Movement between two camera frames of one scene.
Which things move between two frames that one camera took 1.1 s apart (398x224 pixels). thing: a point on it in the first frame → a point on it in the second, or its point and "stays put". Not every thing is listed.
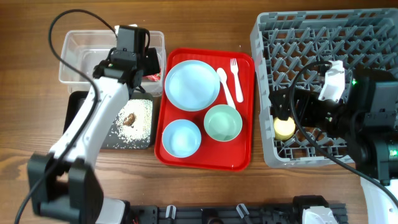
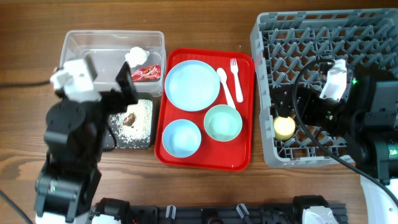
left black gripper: [152, 61] → [120, 102]
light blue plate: [192, 85] stays put
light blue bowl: [181, 138] stays put
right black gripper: [278, 99] stays put
